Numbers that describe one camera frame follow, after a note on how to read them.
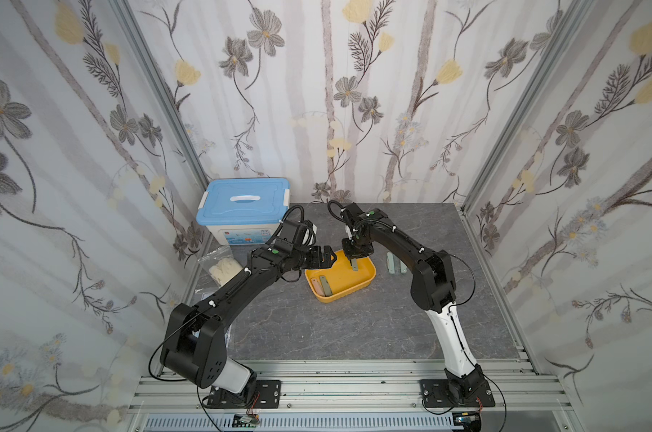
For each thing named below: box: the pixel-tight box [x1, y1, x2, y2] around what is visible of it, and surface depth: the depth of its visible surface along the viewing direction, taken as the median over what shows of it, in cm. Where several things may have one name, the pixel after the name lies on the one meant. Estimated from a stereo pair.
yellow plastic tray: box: [305, 249, 377, 304], surface depth 98 cm
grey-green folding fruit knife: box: [319, 275, 334, 297], surface depth 98 cm
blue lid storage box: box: [196, 177, 291, 246], surface depth 103 cm
